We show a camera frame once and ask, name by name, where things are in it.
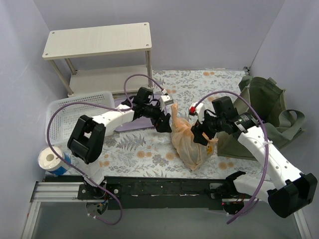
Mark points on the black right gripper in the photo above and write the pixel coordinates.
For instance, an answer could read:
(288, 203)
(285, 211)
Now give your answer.
(202, 130)

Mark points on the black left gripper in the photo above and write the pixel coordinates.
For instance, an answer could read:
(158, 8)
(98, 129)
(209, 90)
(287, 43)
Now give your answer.
(161, 120)

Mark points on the orange plastic grocery bag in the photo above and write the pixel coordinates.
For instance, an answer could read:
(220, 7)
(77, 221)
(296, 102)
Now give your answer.
(192, 154)

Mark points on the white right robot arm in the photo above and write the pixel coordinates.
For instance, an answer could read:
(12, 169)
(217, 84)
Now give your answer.
(289, 189)

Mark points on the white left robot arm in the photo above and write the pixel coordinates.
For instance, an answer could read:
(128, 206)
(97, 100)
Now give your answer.
(87, 138)

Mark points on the purple plastic tray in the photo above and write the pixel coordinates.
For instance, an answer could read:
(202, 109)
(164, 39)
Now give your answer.
(140, 123)

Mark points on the floral patterned table mat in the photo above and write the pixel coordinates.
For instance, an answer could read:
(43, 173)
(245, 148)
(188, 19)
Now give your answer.
(148, 153)

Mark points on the green canvas tote bag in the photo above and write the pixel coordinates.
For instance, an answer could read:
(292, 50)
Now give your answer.
(268, 100)

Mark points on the white two-tier shelf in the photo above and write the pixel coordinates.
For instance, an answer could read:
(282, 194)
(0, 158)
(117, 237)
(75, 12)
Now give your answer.
(113, 58)

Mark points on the white perforated plastic basket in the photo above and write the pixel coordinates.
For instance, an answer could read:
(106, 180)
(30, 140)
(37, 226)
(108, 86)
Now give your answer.
(65, 121)

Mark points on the white paper towel roll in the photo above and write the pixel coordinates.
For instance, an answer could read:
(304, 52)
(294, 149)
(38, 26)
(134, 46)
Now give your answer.
(51, 163)

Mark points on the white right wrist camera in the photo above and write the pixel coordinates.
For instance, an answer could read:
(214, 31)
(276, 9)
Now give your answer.
(197, 109)

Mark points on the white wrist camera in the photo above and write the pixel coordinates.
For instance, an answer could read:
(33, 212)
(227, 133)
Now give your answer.
(164, 101)
(197, 109)

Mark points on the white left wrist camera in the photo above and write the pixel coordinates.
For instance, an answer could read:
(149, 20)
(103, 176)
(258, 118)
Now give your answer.
(164, 101)

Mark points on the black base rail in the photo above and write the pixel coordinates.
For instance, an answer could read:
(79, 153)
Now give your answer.
(154, 193)

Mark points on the aluminium frame rail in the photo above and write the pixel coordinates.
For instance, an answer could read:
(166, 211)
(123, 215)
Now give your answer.
(53, 192)

